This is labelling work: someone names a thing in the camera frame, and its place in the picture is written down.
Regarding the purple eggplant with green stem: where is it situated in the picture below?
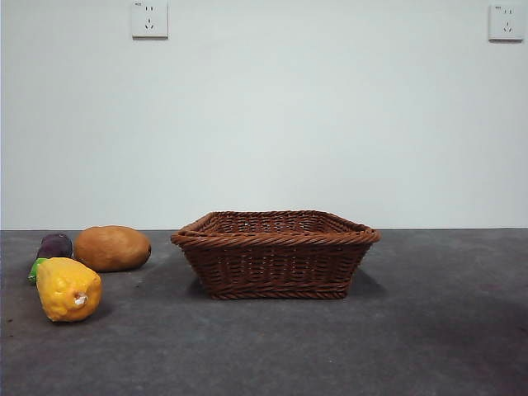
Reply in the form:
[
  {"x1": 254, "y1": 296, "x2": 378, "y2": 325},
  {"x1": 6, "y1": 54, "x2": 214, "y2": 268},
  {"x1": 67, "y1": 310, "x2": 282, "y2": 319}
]
[{"x1": 27, "y1": 233, "x2": 74, "y2": 285}]

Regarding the white wall socket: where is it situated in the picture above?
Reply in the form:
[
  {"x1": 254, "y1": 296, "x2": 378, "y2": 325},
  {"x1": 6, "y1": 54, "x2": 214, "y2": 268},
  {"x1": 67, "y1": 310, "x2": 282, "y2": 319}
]
[
  {"x1": 488, "y1": 3, "x2": 525, "y2": 42},
  {"x1": 131, "y1": 0, "x2": 169, "y2": 40}
]

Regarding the brown potato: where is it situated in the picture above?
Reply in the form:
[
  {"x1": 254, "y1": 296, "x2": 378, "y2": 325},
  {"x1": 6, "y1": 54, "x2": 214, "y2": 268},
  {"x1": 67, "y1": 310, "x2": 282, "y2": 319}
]
[{"x1": 73, "y1": 224, "x2": 153, "y2": 273}]

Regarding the brown wicker basket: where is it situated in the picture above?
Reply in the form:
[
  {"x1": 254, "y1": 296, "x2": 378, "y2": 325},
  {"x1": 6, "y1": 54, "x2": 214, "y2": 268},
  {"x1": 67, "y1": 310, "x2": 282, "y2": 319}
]
[{"x1": 170, "y1": 210, "x2": 382, "y2": 301}]

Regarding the yellow corn cob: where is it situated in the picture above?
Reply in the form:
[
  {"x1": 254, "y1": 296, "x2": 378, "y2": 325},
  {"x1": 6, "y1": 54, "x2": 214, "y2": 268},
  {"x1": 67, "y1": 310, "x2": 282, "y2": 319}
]
[{"x1": 35, "y1": 257, "x2": 103, "y2": 323}]

